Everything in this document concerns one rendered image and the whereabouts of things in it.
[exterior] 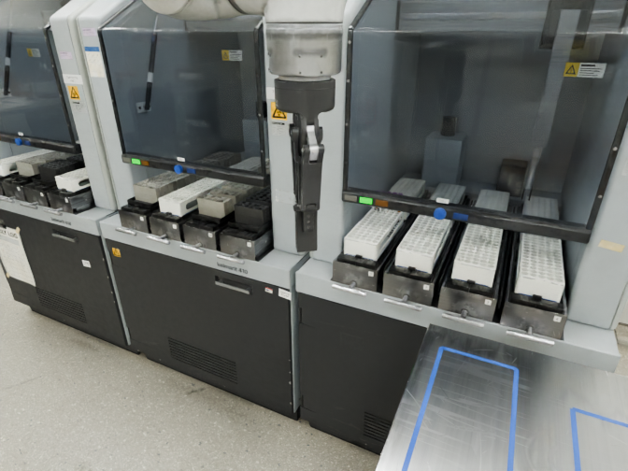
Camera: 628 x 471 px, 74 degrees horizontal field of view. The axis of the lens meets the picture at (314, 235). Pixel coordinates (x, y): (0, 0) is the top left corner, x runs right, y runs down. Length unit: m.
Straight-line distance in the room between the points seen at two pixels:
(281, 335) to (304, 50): 1.11
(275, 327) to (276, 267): 0.24
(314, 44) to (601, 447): 0.72
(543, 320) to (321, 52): 0.86
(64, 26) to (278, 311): 1.20
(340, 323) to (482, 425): 0.63
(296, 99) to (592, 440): 0.69
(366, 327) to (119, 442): 1.08
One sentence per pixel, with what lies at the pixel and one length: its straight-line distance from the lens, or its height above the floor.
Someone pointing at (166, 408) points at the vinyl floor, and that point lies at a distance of 1.96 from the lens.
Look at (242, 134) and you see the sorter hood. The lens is 1.31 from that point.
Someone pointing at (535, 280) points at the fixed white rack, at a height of 0.86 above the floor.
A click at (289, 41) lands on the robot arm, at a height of 1.39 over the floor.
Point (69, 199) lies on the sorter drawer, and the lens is 1.91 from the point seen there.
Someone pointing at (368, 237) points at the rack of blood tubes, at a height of 0.86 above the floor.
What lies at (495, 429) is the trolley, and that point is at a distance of 0.80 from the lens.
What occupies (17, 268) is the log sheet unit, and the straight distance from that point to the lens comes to 2.54.
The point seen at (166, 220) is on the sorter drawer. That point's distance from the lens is 1.54.
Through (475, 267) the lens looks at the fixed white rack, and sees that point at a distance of 1.13.
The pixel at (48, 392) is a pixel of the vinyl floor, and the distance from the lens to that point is 2.23.
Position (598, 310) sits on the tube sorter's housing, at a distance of 1.25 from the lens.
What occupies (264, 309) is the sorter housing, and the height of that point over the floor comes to 0.56.
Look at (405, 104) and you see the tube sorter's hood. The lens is 1.08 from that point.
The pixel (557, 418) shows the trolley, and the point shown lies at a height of 0.82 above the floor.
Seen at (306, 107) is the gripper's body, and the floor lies 1.32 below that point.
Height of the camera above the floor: 1.40
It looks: 26 degrees down
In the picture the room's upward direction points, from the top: straight up
